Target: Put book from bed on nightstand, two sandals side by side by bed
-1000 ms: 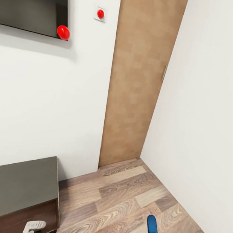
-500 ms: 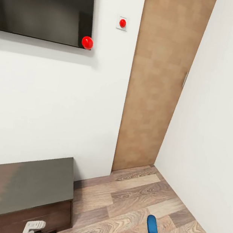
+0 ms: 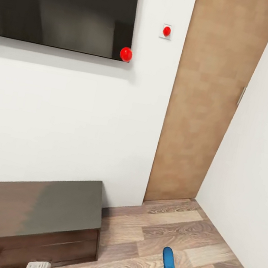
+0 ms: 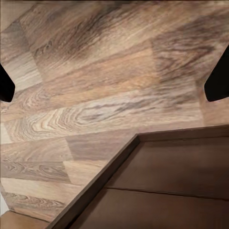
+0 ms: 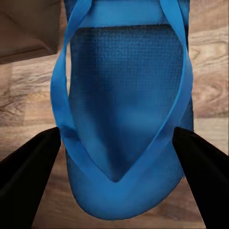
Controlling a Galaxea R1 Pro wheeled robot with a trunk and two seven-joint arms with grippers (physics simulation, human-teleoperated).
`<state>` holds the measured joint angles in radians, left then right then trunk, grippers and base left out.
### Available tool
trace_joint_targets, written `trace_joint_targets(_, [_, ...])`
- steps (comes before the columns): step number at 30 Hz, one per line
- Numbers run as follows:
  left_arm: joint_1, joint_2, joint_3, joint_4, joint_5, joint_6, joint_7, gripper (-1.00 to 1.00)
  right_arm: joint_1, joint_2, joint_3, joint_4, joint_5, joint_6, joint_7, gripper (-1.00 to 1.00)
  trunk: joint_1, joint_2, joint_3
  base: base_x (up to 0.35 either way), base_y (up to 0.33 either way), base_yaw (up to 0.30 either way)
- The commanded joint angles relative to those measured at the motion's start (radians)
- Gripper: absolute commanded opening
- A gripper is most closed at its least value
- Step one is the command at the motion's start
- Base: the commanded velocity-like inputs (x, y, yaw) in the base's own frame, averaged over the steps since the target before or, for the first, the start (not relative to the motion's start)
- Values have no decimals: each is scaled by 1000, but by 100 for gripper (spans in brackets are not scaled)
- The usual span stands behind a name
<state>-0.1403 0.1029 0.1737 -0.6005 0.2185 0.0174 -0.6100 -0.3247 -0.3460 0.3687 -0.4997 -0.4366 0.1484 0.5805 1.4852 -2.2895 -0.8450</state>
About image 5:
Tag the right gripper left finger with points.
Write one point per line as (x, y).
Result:
(23, 178)

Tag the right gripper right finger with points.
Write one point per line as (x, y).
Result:
(207, 172)

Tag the sandal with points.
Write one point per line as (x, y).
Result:
(131, 85)

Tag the bench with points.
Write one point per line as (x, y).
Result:
(28, 29)

